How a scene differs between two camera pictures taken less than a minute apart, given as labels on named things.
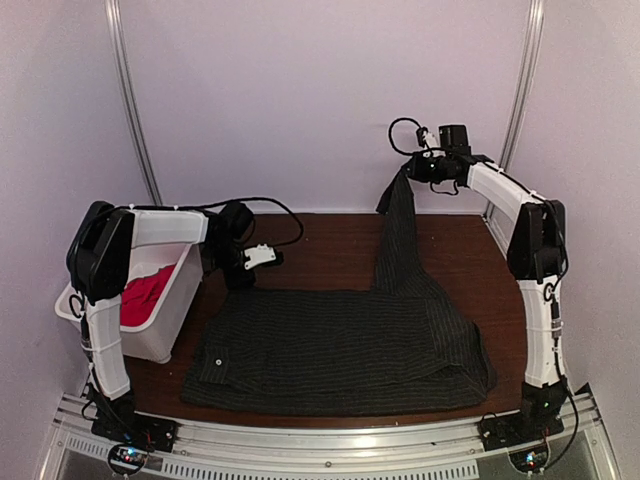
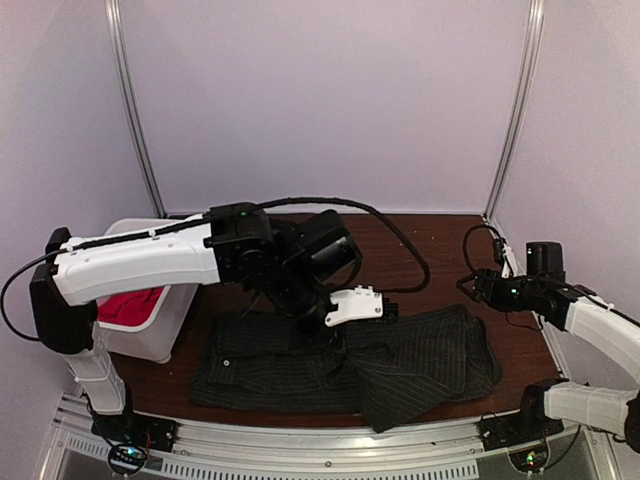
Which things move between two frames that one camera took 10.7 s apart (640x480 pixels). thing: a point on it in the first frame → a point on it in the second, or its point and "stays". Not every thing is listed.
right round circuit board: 530,460 stays
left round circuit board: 127,459 stays
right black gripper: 416,172 → 484,276
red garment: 140,297 stays
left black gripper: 245,281 → 319,341
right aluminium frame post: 535,21 stays
